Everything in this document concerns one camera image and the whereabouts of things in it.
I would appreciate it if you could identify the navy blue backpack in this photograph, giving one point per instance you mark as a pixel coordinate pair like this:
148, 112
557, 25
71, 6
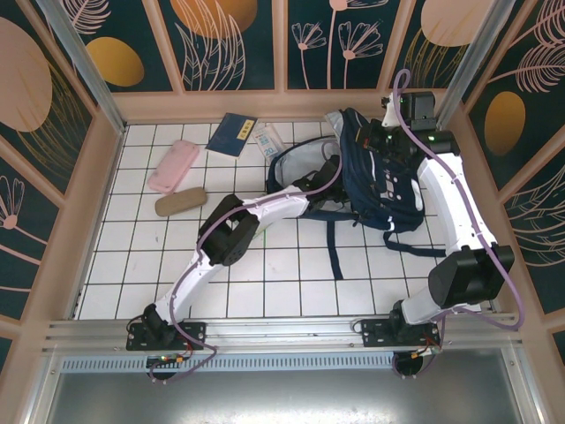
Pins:
379, 199

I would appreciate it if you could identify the navy notebook with yellow label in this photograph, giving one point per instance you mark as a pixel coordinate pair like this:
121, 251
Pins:
227, 132

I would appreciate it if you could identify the tan glasses case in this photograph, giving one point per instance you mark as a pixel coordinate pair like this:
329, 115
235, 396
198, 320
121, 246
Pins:
181, 202

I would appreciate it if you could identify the pink pencil case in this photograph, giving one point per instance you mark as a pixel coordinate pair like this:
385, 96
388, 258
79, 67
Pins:
174, 165

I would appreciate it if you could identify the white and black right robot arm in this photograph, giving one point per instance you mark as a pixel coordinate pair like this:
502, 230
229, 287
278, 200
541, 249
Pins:
468, 274

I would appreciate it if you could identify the small circuit board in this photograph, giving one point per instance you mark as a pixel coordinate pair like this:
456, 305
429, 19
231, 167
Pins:
170, 358
424, 352

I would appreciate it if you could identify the grey metal sheet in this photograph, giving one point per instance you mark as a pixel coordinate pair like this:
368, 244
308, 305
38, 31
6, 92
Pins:
282, 397

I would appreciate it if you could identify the aluminium corner post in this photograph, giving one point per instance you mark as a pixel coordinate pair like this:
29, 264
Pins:
470, 66
84, 66

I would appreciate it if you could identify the aluminium front rail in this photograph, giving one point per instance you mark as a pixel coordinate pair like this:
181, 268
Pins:
282, 331

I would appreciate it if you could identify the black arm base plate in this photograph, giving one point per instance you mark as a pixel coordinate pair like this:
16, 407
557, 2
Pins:
194, 335
373, 333

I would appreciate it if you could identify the aluminium side rail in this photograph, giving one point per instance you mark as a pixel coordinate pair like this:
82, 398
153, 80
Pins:
77, 302

